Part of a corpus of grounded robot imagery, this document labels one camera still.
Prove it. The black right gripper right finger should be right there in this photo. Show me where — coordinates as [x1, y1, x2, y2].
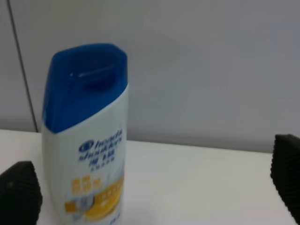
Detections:
[270, 134, 300, 224]

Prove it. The white shampoo bottle blue cap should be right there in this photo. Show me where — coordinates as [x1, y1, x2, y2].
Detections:
[41, 44, 129, 225]

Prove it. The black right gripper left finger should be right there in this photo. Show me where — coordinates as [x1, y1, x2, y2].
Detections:
[0, 161, 43, 225]

